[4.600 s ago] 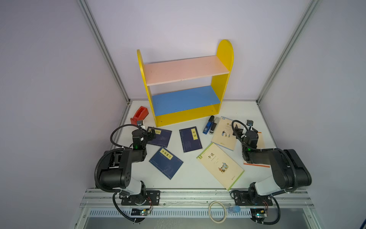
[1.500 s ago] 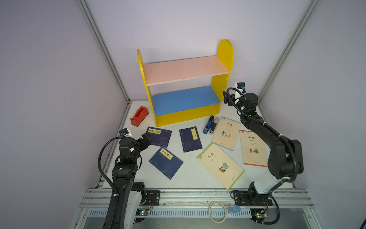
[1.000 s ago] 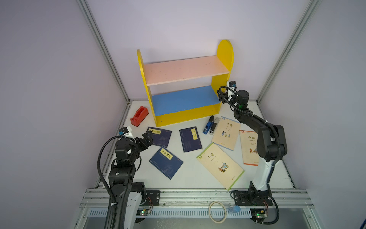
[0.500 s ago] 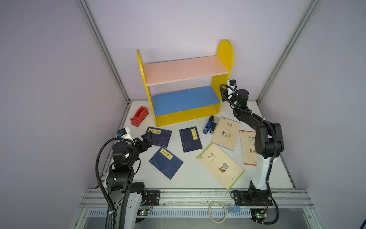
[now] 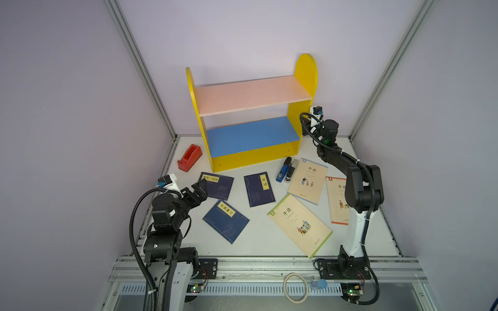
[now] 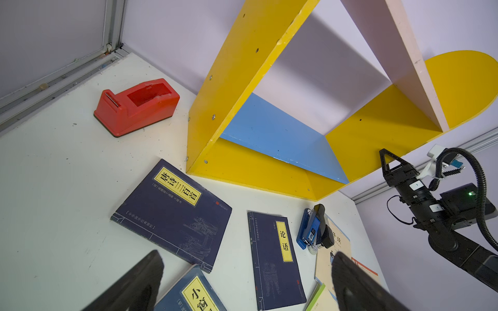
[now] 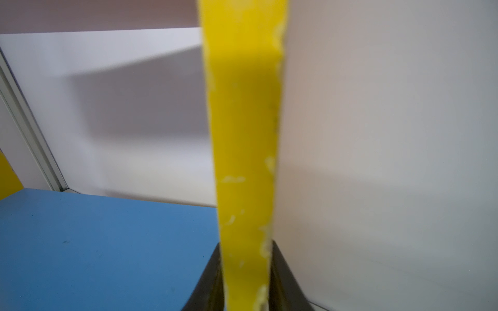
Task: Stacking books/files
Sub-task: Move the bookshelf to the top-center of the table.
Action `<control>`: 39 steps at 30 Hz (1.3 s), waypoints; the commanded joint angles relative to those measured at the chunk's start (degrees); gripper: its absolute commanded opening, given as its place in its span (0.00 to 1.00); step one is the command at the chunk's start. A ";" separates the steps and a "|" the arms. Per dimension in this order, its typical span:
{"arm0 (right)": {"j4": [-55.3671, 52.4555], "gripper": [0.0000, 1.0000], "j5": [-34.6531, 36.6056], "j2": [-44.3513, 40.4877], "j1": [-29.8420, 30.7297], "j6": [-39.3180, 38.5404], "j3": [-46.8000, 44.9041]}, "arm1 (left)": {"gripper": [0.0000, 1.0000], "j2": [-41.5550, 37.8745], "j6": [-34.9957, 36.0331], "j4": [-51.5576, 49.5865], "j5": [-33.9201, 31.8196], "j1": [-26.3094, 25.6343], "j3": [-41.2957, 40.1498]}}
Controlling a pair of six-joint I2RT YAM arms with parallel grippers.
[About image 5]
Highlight left green circuit board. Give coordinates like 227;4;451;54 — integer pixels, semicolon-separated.
187;284;206;294

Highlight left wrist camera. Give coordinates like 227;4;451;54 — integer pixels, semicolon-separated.
157;174;180;192

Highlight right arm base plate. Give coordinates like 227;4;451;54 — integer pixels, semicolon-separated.
313;258;372;281

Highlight beige book blue edge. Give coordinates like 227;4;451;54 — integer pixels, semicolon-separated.
288;158;328;205

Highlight beige book orange edge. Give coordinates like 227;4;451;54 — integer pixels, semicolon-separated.
326;176;350;225

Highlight green circuit board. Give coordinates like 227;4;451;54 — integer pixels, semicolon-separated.
341;283;364;298
187;284;206;294

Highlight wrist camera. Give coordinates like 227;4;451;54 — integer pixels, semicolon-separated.
157;174;180;192
313;106;323;120

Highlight blue book yellow label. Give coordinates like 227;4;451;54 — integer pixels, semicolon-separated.
203;199;250;244

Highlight right green circuit board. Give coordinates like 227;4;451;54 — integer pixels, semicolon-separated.
341;283;364;298

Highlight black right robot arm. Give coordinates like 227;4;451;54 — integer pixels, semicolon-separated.
300;112;384;279

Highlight small blue cap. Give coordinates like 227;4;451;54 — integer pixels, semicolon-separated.
310;279;328;290

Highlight dark purple book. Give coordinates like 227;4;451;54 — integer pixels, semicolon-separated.
199;172;234;201
244;172;276;207

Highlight aluminium front rail frame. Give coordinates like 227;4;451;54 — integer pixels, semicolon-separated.
99;255;438;311

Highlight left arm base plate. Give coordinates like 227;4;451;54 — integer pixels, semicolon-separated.
191;257;219;281

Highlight beige tape ring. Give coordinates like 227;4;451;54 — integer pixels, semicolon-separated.
283;273;309;305

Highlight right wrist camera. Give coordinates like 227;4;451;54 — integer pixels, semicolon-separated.
313;106;323;120

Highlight yellow shelf pink blue boards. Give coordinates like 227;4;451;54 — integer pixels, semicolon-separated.
185;54;319;172

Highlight red tape dispenser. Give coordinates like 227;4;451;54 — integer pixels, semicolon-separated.
177;144;202;172

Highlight blue black stapler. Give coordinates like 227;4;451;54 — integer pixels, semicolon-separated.
276;157;293;183

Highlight beige book green edge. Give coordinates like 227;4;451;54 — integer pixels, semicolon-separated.
267;194;333;259

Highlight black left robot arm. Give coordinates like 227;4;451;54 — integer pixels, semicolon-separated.
128;175;208;310

